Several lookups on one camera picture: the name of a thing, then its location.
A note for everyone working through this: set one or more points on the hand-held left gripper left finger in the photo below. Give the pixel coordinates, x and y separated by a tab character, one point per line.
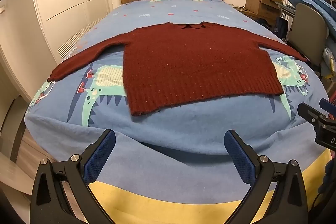
101	153

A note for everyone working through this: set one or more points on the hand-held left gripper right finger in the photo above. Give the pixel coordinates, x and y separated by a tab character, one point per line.
240	154

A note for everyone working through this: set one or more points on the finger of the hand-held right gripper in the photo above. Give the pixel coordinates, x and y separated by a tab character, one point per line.
326	106
308	112

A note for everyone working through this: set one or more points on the dark red knit sweater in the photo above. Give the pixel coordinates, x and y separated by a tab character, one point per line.
194	69

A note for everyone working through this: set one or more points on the blue dinosaur print blanket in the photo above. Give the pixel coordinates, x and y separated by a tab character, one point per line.
183	132

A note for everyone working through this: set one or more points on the grey chair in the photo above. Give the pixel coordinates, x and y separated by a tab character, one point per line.
307	29

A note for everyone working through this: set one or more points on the dark blue bag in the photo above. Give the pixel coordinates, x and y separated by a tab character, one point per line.
281	27

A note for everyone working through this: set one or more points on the wooden desk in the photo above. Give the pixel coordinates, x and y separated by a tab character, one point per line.
252	14

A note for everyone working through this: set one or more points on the wooden cabinet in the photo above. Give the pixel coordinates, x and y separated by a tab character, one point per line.
258	2

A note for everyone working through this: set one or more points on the white wardrobe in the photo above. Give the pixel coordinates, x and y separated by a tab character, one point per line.
60	3

